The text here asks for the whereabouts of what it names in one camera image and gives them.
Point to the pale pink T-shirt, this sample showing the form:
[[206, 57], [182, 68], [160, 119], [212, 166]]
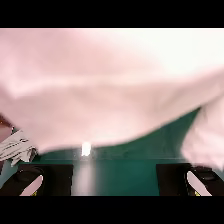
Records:
[[100, 83]]

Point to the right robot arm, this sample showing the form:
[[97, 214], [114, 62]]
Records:
[[203, 181]]

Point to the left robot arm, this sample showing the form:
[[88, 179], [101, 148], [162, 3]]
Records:
[[23, 181]]

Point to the grey white garment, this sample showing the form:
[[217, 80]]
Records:
[[15, 146]]

